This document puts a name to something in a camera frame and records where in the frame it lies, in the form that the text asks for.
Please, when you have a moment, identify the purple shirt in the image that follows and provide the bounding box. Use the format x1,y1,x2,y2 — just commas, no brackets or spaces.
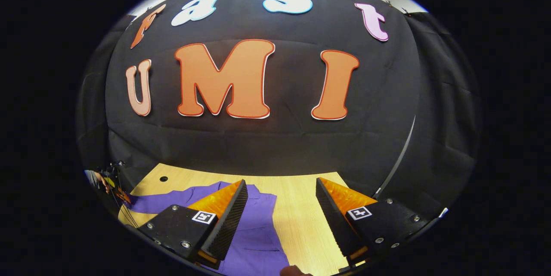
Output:
125,181,291,276

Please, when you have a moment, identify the thin grey pole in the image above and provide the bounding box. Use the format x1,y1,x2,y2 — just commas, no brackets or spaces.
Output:
372,115,417,199

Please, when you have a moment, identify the black backdrop cloth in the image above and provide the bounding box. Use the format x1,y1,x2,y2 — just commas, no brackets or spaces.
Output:
75,0,480,225

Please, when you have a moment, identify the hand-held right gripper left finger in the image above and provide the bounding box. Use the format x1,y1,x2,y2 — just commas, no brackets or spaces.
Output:
138,179,249,270

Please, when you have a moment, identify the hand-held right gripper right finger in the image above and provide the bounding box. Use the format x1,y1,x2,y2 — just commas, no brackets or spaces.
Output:
316,177,431,270

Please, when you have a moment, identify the thin black cable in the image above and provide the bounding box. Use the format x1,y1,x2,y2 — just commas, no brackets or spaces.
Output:
110,190,140,229

